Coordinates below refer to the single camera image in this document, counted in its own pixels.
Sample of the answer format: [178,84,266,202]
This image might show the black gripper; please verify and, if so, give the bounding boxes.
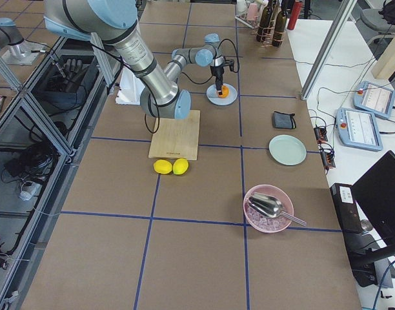
[210,57,235,97]

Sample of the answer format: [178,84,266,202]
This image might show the orange mandarin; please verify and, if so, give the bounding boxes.
[219,85,229,98]

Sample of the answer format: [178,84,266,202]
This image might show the light blue plate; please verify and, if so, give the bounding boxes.
[206,83,238,106]

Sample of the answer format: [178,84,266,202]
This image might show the light green plate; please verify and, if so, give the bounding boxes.
[268,134,307,166]

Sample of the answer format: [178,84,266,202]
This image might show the bamboo cutting board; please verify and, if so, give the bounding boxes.
[148,110,201,161]

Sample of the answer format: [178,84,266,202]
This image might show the grey folded cloth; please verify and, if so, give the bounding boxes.
[272,111,297,129]

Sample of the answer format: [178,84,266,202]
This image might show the dark wine bottle lower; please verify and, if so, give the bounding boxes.
[256,1,274,42]

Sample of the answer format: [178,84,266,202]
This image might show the dark wine bottle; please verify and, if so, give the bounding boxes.
[272,0,288,47]
[256,1,274,42]

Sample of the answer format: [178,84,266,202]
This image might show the pink cup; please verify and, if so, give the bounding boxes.
[247,3,258,21]

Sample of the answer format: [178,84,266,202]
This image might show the upper yellow lemon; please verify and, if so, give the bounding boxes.
[172,158,189,175]

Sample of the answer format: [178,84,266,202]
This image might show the yellow lemon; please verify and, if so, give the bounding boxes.
[172,158,189,175]
[153,159,172,174]

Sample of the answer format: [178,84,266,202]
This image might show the dark wine bottle upper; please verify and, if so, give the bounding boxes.
[272,0,288,47]

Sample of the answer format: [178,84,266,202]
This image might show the lower yellow lemon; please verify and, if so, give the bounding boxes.
[153,159,172,174]

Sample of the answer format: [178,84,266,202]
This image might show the far power strip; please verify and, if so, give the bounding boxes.
[314,127,328,144]

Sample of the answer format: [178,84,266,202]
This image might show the power strip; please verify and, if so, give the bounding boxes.
[314,127,328,144]
[318,142,336,172]

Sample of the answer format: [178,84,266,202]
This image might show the red bottle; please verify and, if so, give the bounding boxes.
[287,1,303,30]

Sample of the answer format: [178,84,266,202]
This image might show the metal scoop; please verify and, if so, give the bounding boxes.
[248,192,307,227]

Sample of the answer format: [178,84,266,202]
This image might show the near power strip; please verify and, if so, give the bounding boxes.
[318,142,336,172]

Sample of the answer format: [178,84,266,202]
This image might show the clear ice cubes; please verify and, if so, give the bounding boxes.
[245,203,291,233]

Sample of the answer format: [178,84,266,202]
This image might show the pink bowl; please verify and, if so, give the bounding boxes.
[243,184,294,233]

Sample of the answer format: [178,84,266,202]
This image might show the near teach pendant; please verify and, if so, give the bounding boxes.
[336,108,383,152]

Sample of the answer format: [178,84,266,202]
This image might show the teach pendant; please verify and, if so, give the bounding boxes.
[336,108,383,152]
[353,81,395,119]

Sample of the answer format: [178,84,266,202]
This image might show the far teach pendant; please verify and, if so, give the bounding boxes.
[353,81,395,119]

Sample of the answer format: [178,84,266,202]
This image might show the black monitor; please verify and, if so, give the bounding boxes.
[352,150,395,236]

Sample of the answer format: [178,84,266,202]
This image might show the black computer box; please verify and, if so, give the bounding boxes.
[330,183,388,287]

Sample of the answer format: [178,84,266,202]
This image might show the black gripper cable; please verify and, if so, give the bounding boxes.
[181,38,241,85]

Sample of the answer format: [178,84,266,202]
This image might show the copper wire bottle rack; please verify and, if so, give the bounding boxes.
[256,18,287,47]

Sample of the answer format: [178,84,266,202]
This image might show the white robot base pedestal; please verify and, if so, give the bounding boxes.
[116,68,145,105]

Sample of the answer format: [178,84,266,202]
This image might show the aluminium frame post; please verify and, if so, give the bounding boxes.
[300,0,357,100]

